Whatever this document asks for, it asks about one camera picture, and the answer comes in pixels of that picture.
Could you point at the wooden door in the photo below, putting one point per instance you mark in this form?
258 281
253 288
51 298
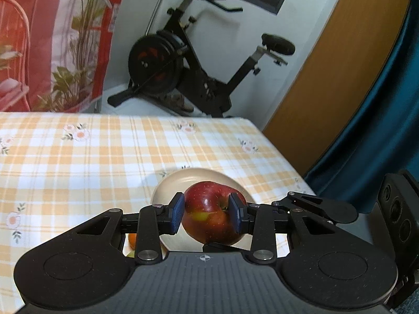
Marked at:
327 72

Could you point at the mandarin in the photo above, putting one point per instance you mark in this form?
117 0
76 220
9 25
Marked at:
132 240

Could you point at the printed plant wall cloth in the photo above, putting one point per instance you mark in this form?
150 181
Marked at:
42 23

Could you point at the beige round plate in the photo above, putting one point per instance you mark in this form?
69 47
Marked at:
176 180

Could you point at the black exercise bike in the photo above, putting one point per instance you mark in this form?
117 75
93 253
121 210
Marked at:
154 62

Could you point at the dark blue curtain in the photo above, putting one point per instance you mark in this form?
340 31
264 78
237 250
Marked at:
376 137

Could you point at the red apple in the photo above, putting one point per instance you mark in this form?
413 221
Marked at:
209 209

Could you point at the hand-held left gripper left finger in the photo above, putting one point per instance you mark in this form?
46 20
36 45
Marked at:
178 212

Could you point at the checked floral tablecloth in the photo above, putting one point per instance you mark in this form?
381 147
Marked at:
81 157

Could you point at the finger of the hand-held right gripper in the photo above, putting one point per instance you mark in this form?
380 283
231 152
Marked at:
327 206

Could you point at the brown patterned slipper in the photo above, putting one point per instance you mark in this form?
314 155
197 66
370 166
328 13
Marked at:
180 102

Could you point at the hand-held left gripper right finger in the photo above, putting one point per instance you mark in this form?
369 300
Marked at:
234 214

